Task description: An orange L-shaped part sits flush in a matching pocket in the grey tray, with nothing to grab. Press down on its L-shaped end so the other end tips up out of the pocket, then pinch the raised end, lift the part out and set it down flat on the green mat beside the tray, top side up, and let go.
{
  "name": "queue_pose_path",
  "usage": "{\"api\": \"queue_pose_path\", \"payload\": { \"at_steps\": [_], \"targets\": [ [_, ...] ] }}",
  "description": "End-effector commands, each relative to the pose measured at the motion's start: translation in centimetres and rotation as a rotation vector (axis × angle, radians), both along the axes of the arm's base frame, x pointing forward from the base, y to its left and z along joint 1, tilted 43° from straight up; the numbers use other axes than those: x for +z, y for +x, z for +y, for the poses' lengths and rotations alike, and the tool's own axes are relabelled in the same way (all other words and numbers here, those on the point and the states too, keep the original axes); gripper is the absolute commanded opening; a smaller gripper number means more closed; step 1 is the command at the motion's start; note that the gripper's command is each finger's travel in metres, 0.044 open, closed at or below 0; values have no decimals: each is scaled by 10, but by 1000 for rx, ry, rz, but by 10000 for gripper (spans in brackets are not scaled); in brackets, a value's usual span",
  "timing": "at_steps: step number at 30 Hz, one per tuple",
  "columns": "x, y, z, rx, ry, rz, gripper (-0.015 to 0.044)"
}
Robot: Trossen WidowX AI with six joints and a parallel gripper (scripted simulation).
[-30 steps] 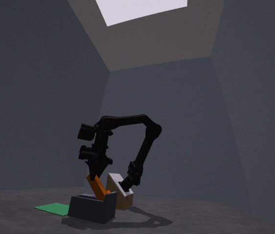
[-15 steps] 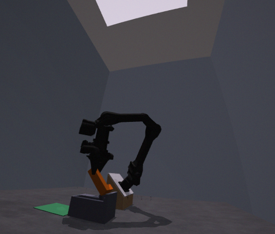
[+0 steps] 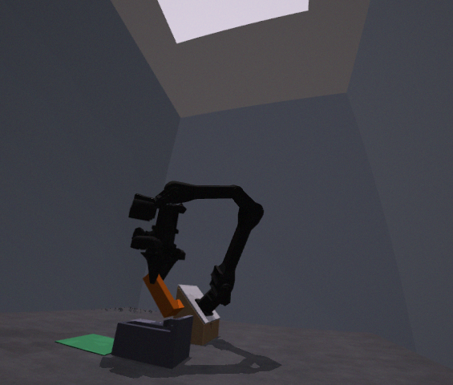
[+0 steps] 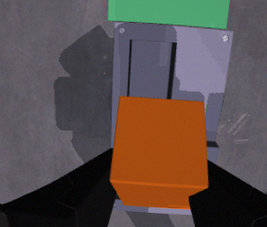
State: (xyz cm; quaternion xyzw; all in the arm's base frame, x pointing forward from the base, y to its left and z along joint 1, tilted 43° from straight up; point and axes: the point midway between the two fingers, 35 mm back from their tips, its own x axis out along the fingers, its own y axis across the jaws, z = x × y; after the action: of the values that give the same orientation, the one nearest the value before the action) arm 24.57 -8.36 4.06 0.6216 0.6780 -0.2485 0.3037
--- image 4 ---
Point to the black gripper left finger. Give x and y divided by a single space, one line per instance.
84 197

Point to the orange block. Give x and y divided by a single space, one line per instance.
159 153

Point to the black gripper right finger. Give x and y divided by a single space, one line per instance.
228 202

